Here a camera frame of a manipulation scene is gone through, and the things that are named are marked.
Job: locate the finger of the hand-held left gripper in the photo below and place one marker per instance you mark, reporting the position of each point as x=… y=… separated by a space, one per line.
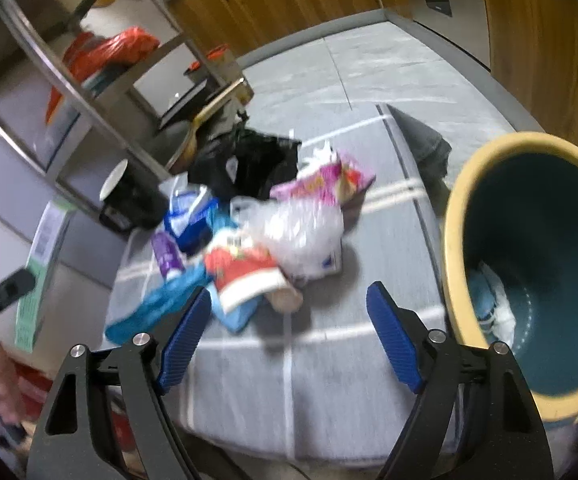
x=11 y=286

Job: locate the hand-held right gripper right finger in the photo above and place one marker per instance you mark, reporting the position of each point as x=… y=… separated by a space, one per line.
x=394 y=335

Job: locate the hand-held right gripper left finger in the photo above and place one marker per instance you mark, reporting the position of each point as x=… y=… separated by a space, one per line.
x=184 y=340

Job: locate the red and white wrapper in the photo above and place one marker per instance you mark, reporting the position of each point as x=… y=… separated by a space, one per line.
x=241 y=270

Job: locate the yellow-rimmed teal bin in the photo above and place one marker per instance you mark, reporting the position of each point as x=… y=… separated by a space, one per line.
x=544 y=240

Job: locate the light blue plastic wrapper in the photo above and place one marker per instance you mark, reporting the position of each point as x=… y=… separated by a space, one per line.
x=159 y=305

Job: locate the green carton box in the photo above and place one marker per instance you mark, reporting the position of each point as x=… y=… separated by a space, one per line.
x=44 y=250

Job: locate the grey striped mat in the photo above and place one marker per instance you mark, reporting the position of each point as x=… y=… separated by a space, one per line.
x=349 y=375

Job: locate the purple tube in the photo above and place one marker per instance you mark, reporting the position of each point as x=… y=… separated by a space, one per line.
x=166 y=255

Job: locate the light blue and white wrapper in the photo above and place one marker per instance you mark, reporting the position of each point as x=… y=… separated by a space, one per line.
x=491 y=305

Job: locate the red printed package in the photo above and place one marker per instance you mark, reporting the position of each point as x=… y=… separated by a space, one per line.
x=36 y=387

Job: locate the clear plastic bag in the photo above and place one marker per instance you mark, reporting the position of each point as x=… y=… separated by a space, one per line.
x=294 y=230

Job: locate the black mug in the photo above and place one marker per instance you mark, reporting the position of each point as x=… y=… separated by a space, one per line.
x=134 y=200

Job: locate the pink snack wrapper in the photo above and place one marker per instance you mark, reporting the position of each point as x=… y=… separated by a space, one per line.
x=319 y=182

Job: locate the black plastic bag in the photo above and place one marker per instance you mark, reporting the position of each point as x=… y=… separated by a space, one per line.
x=254 y=160

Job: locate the stainless steel rack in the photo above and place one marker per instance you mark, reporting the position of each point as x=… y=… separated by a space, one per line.
x=69 y=85

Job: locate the black flat tray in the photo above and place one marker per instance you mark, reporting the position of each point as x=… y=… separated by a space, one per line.
x=184 y=102

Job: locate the red plastic bag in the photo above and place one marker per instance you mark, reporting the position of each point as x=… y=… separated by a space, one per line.
x=119 y=45

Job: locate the stainless steel appliance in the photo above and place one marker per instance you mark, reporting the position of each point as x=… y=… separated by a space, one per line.
x=449 y=5

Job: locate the wooden cabinet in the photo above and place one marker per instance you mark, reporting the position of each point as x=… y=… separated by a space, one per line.
x=279 y=0
x=549 y=35

